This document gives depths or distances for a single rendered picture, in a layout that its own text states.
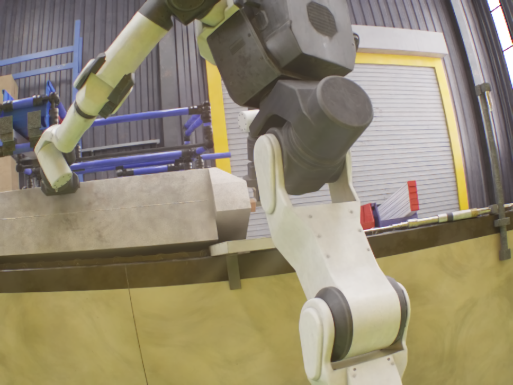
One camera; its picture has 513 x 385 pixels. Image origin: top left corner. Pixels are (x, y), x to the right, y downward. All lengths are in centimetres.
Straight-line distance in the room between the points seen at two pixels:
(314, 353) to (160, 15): 73
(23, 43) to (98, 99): 1196
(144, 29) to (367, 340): 76
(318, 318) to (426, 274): 94
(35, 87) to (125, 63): 1159
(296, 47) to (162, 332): 89
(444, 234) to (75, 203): 112
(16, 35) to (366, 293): 1263
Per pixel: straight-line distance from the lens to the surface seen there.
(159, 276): 177
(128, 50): 133
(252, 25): 130
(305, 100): 116
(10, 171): 1104
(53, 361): 180
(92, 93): 138
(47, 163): 154
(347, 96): 114
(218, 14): 136
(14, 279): 180
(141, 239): 177
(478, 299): 210
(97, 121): 247
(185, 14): 130
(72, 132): 144
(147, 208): 179
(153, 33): 133
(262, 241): 162
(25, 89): 1294
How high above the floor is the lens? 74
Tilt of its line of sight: 6 degrees up
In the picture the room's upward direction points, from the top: 7 degrees counter-clockwise
